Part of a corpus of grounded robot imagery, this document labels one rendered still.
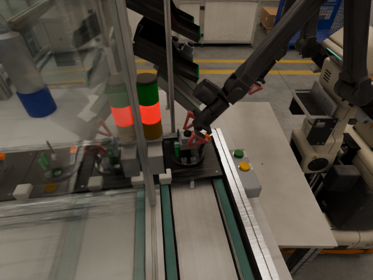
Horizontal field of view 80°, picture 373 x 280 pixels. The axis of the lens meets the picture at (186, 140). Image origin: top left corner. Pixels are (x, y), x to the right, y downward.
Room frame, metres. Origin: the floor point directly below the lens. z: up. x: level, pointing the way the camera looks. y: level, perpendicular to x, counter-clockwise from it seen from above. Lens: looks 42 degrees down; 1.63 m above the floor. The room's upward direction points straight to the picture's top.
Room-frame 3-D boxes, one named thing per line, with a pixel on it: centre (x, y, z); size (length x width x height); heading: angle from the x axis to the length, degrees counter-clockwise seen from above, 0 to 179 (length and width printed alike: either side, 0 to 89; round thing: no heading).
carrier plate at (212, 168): (0.64, 0.00, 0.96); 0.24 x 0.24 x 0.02; 8
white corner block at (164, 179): (0.53, 0.08, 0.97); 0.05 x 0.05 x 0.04; 8
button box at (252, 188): (0.59, -0.23, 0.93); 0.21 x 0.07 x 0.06; 8
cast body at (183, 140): (0.64, 0.01, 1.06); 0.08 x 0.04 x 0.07; 98
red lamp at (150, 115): (0.44, 0.09, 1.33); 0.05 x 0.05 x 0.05
